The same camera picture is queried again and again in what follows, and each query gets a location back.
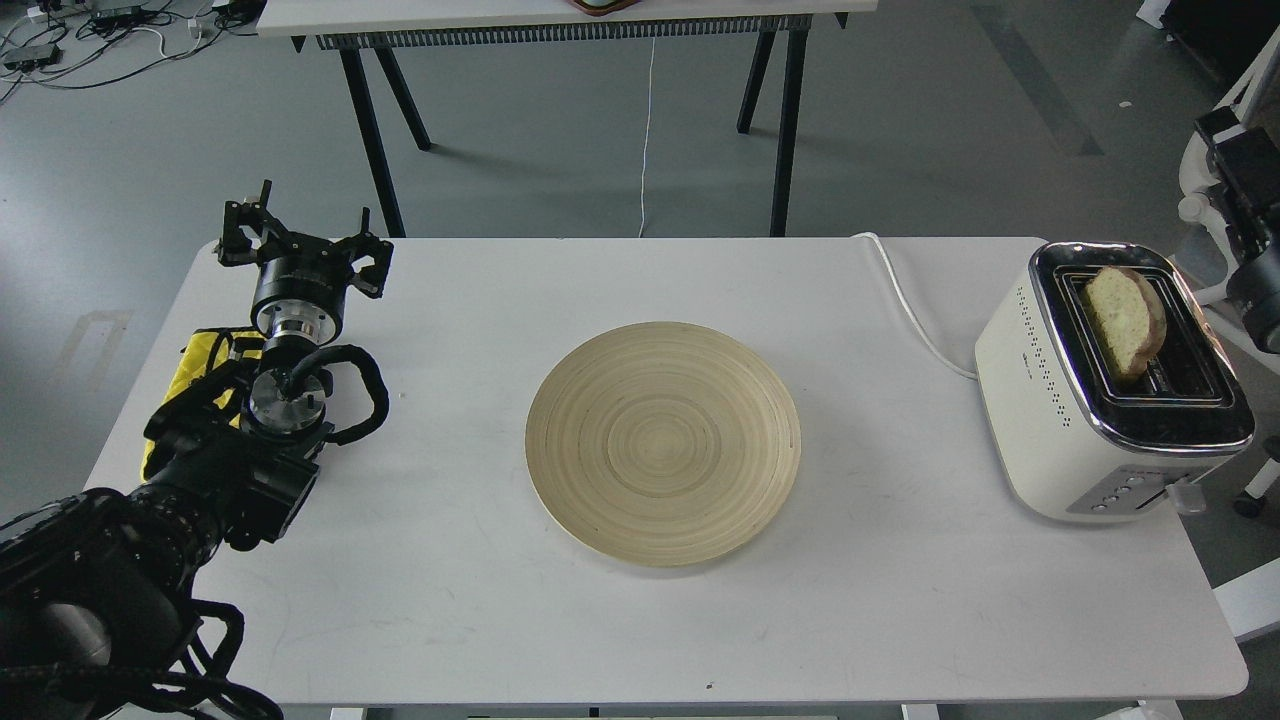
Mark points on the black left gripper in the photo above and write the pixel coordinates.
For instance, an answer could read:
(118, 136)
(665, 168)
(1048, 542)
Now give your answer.
(302, 280)

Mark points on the slice of bread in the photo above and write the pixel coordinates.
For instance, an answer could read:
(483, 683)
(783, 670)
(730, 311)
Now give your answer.
(1129, 320)

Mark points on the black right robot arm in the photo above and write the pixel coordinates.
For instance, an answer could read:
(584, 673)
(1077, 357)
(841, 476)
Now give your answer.
(1245, 163)

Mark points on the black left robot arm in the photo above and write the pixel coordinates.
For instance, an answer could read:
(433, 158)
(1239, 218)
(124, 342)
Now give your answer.
(98, 604)

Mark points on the cream white toaster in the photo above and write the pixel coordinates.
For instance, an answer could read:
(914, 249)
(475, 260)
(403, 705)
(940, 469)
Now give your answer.
(1074, 446)

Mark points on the brown object on background table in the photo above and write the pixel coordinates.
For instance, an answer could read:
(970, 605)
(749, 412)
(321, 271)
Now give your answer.
(595, 8)

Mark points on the round bamboo plate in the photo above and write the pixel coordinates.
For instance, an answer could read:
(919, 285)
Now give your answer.
(663, 444)

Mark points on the white background table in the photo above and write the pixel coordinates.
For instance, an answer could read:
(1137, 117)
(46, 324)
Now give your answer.
(353, 28)

